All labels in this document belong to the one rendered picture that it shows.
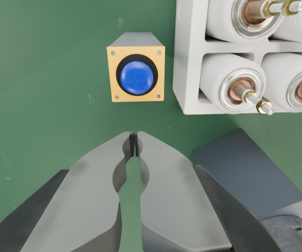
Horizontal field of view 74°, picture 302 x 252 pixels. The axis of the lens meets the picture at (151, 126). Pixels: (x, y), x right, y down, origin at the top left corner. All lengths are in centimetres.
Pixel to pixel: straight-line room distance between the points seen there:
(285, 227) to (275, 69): 31
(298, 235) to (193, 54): 41
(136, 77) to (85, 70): 37
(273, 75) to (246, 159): 26
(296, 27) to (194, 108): 21
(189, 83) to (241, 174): 29
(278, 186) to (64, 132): 60
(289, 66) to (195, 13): 18
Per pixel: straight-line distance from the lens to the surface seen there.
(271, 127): 78
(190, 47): 41
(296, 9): 29
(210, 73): 39
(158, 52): 26
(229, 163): 62
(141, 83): 25
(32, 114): 71
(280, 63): 45
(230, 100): 37
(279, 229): 52
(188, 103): 43
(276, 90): 43
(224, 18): 35
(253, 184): 56
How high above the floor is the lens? 57
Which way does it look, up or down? 62 degrees down
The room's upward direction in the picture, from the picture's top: 174 degrees clockwise
